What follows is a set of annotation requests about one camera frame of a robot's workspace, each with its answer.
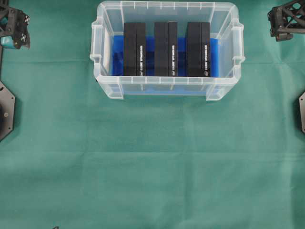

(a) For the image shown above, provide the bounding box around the clear plastic storage case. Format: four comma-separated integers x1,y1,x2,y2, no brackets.
90,1,245,101

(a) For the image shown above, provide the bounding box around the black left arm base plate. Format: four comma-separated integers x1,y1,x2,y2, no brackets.
0,82,15,141

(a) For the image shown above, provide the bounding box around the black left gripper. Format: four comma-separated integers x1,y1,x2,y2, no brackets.
0,6,31,49

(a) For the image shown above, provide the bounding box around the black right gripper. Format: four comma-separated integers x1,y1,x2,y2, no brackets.
267,0,305,42

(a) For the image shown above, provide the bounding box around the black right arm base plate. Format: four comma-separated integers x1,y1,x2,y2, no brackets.
299,92,305,133

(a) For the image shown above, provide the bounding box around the black camera box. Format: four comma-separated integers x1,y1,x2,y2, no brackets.
186,22,211,77
123,22,146,77
154,21,178,77

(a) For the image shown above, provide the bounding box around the green table cloth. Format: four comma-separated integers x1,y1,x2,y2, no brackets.
0,0,305,229

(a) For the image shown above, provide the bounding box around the blue liner sheet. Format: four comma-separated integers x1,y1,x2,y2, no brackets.
112,36,219,95

